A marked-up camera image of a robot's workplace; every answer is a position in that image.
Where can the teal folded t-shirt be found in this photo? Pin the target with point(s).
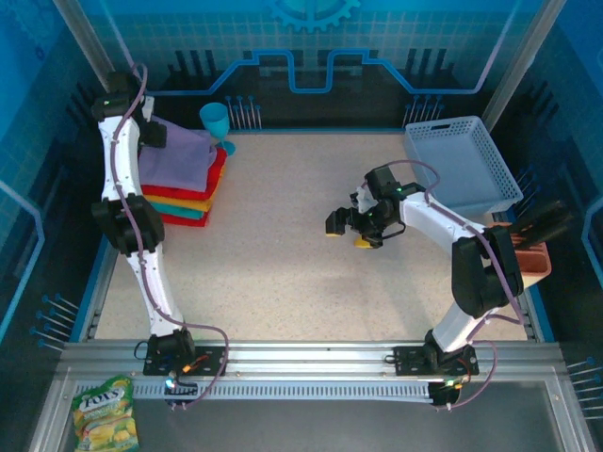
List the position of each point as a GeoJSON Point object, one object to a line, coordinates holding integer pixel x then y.
{"type": "Point", "coordinates": [188, 214]}

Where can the purple printed t-shirt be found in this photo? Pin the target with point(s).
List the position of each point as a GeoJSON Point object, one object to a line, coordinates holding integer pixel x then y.
{"type": "Point", "coordinates": [179, 160]}

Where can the blue plastic goblet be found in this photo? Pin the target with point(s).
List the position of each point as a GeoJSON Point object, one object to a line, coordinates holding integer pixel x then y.
{"type": "Point", "coordinates": [214, 122]}

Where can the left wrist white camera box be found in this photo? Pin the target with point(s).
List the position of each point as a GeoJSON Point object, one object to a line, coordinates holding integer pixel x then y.
{"type": "Point", "coordinates": [148, 108]}

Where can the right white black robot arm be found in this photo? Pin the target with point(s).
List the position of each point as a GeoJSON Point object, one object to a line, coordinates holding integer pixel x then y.
{"type": "Point", "coordinates": [480, 273]}

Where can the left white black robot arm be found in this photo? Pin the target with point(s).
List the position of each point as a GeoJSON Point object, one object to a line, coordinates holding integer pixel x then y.
{"type": "Point", "coordinates": [129, 165]}

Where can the grey metal platform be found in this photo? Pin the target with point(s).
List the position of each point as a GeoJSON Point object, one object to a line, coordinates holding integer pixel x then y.
{"type": "Point", "coordinates": [330, 428]}

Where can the large red folded t-shirt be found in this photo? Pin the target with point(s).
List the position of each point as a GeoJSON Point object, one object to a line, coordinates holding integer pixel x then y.
{"type": "Point", "coordinates": [217, 174]}

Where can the aluminium frame post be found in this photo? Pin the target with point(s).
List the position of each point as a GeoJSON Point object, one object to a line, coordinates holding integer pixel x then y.
{"type": "Point", "coordinates": [89, 47]}
{"type": "Point", "coordinates": [533, 47]}

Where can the lavender plastic basket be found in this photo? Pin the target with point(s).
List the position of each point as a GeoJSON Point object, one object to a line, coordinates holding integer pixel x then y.
{"type": "Point", "coordinates": [461, 160]}

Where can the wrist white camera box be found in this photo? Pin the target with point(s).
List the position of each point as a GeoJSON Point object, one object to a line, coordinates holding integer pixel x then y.
{"type": "Point", "coordinates": [365, 200]}
{"type": "Point", "coordinates": [148, 108]}

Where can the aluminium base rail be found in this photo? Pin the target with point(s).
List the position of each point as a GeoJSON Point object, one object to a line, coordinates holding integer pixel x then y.
{"type": "Point", "coordinates": [306, 358]}

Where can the pink white knife block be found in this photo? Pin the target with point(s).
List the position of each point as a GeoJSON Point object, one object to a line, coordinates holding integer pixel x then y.
{"type": "Point", "coordinates": [537, 266]}

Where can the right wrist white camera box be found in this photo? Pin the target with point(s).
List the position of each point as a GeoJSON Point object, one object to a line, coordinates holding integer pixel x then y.
{"type": "Point", "coordinates": [365, 200]}

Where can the thin red folded t-shirt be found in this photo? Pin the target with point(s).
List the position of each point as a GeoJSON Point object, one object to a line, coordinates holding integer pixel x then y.
{"type": "Point", "coordinates": [188, 222]}

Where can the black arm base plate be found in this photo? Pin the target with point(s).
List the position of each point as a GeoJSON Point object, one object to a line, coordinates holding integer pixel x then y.
{"type": "Point", "coordinates": [407, 360]}
{"type": "Point", "coordinates": [212, 362]}

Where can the green yellow candy bag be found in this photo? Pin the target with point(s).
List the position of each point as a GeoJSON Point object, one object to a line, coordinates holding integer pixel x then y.
{"type": "Point", "coordinates": [103, 414]}

